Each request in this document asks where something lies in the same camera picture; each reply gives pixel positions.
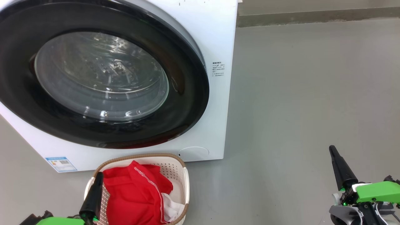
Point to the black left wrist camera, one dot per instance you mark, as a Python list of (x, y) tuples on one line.
[(34, 220)]

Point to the red garment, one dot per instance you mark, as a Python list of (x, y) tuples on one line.
[(134, 197)]

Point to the white front-load washing machine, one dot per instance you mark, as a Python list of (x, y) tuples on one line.
[(215, 125)]

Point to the round white filter cover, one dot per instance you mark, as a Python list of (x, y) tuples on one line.
[(193, 153)]

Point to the cream plastic laundry basket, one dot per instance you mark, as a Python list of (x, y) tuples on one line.
[(175, 168)]

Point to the blue energy label sticker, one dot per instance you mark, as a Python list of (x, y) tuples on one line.
[(61, 164)]

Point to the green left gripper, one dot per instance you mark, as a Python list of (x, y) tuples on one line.
[(62, 222)]

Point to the black round glass washer door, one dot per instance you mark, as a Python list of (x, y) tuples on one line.
[(187, 103)]

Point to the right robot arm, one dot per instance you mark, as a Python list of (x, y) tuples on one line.
[(343, 215)]

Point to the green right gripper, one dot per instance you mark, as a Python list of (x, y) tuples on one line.
[(378, 191)]

